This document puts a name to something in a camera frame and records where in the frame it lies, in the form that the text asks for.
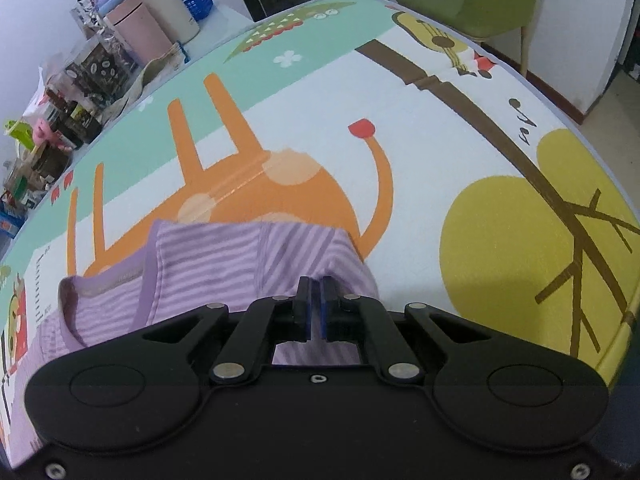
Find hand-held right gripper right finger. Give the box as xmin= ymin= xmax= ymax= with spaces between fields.
xmin=321 ymin=276 xmax=506 ymax=387

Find lime green plastic item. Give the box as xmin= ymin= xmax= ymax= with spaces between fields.
xmin=4 ymin=119 xmax=31 ymax=149

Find brown bottle white label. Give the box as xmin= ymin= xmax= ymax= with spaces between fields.
xmin=45 ymin=87 xmax=69 ymax=126

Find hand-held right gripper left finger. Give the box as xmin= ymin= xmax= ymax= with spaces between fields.
xmin=125 ymin=276 xmax=313 ymax=386

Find brown paper bag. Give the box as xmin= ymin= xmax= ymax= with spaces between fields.
xmin=102 ymin=42 xmax=191 ymax=128

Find printed animal play mat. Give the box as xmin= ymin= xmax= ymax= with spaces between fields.
xmin=0 ymin=0 xmax=640 ymax=441

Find dark glass jar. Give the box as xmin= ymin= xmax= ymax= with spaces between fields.
xmin=30 ymin=147 xmax=71 ymax=186

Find white thermos bottle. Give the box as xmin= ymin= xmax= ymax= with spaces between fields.
xmin=117 ymin=0 xmax=201 ymax=43

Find pink pig toy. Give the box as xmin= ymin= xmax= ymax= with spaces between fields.
xmin=32 ymin=117 xmax=58 ymax=147

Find pink thermos bottle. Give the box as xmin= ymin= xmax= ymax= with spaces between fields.
xmin=103 ymin=0 xmax=173 ymax=68

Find blue plastic basket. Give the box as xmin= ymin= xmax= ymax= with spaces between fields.
xmin=179 ymin=0 xmax=217 ymax=22

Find clear snack bag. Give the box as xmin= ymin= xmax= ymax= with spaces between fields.
xmin=72 ymin=0 xmax=141 ymax=96

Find blue drink can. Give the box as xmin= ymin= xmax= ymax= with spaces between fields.
xmin=0 ymin=210 xmax=21 ymax=241

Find purple striped shirt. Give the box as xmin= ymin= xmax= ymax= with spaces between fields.
xmin=7 ymin=219 xmax=381 ymax=456

